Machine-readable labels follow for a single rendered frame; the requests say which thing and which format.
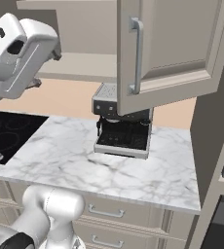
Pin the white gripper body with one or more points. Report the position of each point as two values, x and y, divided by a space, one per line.
36 48

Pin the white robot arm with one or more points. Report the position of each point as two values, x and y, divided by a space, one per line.
54 207

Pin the beige cabinet door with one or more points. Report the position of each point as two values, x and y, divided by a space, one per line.
182 42

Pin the beige tall oven cabinet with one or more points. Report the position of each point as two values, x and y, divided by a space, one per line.
211 129

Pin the black hob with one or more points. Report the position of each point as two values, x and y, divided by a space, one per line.
10 133

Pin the silver black coffee machine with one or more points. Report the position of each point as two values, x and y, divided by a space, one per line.
123 136

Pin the beige drawer front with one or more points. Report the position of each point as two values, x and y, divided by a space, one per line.
136 238
140 214

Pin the beige wall cabinet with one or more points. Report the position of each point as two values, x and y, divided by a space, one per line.
84 35

